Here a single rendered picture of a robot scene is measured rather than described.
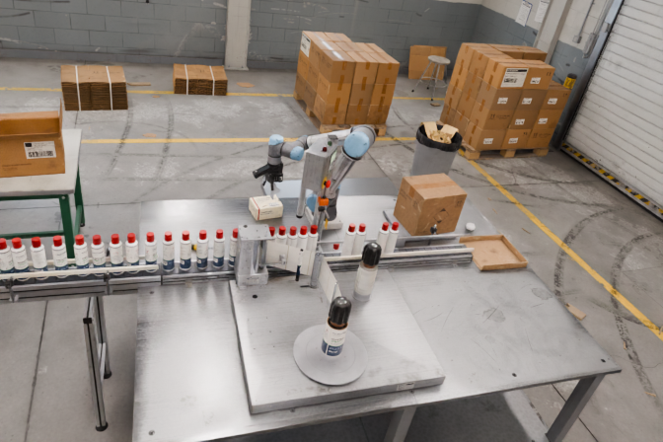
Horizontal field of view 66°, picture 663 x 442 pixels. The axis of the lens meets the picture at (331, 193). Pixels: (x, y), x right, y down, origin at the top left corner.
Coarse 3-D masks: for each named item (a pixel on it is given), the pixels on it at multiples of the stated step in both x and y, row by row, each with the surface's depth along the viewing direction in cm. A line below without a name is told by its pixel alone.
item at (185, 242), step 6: (186, 234) 228; (180, 240) 231; (186, 240) 230; (180, 246) 232; (186, 246) 230; (180, 252) 233; (186, 252) 232; (180, 258) 235; (186, 258) 234; (180, 264) 237; (186, 264) 236
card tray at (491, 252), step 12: (468, 240) 303; (480, 240) 306; (492, 240) 309; (504, 240) 308; (480, 252) 296; (492, 252) 298; (504, 252) 300; (516, 252) 298; (480, 264) 286; (492, 264) 282; (504, 264) 284; (516, 264) 287
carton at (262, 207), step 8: (256, 200) 292; (264, 200) 293; (272, 200) 295; (256, 208) 285; (264, 208) 287; (272, 208) 289; (280, 208) 292; (256, 216) 287; (264, 216) 290; (272, 216) 293; (280, 216) 295
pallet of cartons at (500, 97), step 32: (480, 64) 573; (512, 64) 551; (544, 64) 574; (448, 96) 631; (480, 96) 576; (512, 96) 565; (544, 96) 583; (480, 128) 580; (512, 128) 594; (544, 128) 614
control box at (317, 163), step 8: (320, 144) 237; (312, 152) 229; (320, 152) 230; (328, 152) 231; (312, 160) 230; (320, 160) 229; (328, 160) 231; (304, 168) 233; (312, 168) 232; (320, 168) 230; (328, 168) 236; (304, 176) 235; (312, 176) 234; (320, 176) 232; (328, 176) 241; (304, 184) 237; (312, 184) 236; (320, 184) 235
